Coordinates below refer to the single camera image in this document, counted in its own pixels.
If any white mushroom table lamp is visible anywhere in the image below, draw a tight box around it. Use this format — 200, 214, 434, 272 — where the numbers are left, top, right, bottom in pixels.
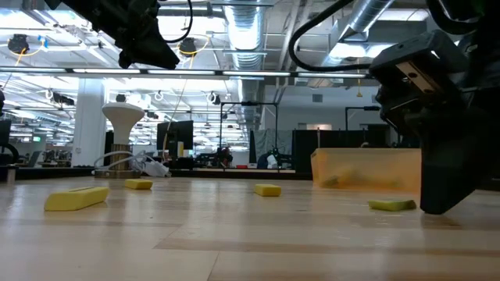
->
93, 101, 145, 180

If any white coiled power cable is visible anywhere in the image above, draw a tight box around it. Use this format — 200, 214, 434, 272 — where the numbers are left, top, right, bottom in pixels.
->
92, 151, 171, 179

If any orange translucent plastic bin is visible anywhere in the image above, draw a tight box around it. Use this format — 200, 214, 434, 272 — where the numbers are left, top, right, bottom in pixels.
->
311, 148, 423, 194

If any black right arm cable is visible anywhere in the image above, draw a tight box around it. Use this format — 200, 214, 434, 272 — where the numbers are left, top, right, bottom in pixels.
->
287, 0, 372, 73

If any lime green June Gold eraser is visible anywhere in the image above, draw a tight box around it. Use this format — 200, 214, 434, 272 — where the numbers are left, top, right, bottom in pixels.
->
367, 199, 417, 212

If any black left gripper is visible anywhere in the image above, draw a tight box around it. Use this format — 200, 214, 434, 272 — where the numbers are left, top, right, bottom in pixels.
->
89, 0, 180, 71

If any yellow rectangular eraser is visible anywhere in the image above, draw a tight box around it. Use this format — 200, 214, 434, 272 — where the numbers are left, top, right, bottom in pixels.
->
44, 186, 110, 212
124, 179, 154, 190
255, 183, 282, 197

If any black partition panel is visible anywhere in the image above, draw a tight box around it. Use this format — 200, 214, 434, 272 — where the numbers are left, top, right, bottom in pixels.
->
291, 128, 391, 176

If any linear ceiling light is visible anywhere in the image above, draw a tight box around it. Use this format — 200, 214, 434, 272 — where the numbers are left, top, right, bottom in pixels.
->
0, 66, 370, 81

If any black gantry frame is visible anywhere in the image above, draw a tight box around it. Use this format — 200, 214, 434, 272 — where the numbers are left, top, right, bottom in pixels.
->
345, 106, 382, 132
220, 101, 279, 169

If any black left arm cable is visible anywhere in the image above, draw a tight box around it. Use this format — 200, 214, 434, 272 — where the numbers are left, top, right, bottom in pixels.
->
158, 0, 195, 44

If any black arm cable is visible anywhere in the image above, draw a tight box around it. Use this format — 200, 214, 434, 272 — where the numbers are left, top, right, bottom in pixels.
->
287, 0, 372, 73
158, 0, 195, 44

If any black computer monitor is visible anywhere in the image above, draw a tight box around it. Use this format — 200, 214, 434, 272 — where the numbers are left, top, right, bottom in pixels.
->
156, 120, 195, 159

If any silver spiral duct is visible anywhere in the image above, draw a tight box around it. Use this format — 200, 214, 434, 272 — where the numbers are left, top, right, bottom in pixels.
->
335, 0, 395, 42
224, 0, 266, 132

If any black ceiling device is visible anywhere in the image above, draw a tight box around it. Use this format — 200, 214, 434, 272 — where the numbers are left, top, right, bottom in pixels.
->
179, 37, 198, 58
7, 34, 30, 55

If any black metal rig frame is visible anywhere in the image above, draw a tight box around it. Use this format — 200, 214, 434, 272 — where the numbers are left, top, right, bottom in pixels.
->
0, 166, 500, 192

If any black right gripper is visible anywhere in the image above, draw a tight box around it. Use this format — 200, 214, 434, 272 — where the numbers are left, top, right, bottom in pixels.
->
369, 30, 470, 137

